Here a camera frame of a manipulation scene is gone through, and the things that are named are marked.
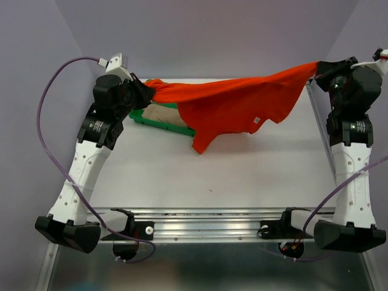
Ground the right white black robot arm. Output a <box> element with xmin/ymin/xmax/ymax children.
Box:
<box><xmin>279</xmin><ymin>55</ymin><xmax>387</xmax><ymax>253</ymax></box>

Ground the orange t shirt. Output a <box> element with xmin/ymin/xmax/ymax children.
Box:
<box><xmin>146</xmin><ymin>62</ymin><xmax>318</xmax><ymax>154</ymax></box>

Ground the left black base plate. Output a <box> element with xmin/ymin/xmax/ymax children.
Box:
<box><xmin>101</xmin><ymin>221</ymin><xmax>155</xmax><ymax>241</ymax></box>

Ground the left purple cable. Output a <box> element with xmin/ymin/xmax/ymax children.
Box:
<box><xmin>36</xmin><ymin>56</ymin><xmax>156</xmax><ymax>264</ymax></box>

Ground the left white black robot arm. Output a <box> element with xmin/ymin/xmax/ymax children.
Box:
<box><xmin>35</xmin><ymin>73</ymin><xmax>154</xmax><ymax>261</ymax></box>

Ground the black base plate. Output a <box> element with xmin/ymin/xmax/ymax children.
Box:
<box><xmin>257</xmin><ymin>219</ymin><xmax>312</xmax><ymax>240</ymax></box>
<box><xmin>101</xmin><ymin>221</ymin><xmax>155</xmax><ymax>241</ymax></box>

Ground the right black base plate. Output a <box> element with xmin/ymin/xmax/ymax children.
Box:
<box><xmin>257</xmin><ymin>219</ymin><xmax>312</xmax><ymax>240</ymax></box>

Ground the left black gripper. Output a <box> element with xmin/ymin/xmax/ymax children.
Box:
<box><xmin>116</xmin><ymin>73</ymin><xmax>156</xmax><ymax>119</ymax></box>

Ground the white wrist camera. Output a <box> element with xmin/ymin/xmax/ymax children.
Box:
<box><xmin>98</xmin><ymin>53</ymin><xmax>133</xmax><ymax>81</ymax></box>
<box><xmin>351</xmin><ymin>48</ymin><xmax>388</xmax><ymax>76</ymax></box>

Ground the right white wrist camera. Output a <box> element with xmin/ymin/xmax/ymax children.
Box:
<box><xmin>351</xmin><ymin>48</ymin><xmax>388</xmax><ymax>76</ymax></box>

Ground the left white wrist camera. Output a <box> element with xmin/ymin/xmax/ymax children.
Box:
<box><xmin>98</xmin><ymin>53</ymin><xmax>133</xmax><ymax>81</ymax></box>

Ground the aluminium rail frame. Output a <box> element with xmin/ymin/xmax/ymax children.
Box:
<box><xmin>37</xmin><ymin>82</ymin><xmax>384</xmax><ymax>290</ymax></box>

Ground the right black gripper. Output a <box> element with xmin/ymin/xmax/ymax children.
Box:
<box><xmin>316</xmin><ymin>57</ymin><xmax>364</xmax><ymax>112</ymax></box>

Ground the beige folded t shirt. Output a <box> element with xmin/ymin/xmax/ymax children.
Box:
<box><xmin>142</xmin><ymin>104</ymin><xmax>187</xmax><ymax>127</ymax></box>

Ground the green plastic tray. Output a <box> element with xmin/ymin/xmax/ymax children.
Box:
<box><xmin>129</xmin><ymin>109</ymin><xmax>196</xmax><ymax>138</ymax></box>

